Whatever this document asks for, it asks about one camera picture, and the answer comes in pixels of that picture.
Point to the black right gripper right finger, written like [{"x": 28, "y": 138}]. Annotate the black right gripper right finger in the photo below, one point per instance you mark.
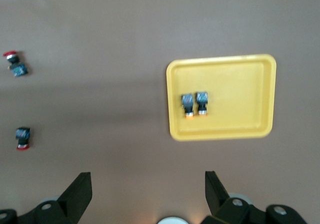
[{"x": 220, "y": 204}]

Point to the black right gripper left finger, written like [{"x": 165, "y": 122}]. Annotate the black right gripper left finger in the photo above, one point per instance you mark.
[{"x": 70, "y": 201}]

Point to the brown table mat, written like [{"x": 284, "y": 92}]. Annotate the brown table mat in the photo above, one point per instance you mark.
[{"x": 100, "y": 34}]

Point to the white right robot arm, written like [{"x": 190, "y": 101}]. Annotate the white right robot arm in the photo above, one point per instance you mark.
[{"x": 172, "y": 221}]

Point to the red mushroom button switch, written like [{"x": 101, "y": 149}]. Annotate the red mushroom button switch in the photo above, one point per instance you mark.
[
  {"x": 18, "y": 69},
  {"x": 23, "y": 134}
]

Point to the yellow push button switch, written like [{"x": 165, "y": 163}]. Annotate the yellow push button switch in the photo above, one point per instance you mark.
[
  {"x": 202, "y": 98},
  {"x": 187, "y": 101}
]

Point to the yellow plastic tray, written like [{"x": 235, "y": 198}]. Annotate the yellow plastic tray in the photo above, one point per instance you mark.
[{"x": 237, "y": 84}]

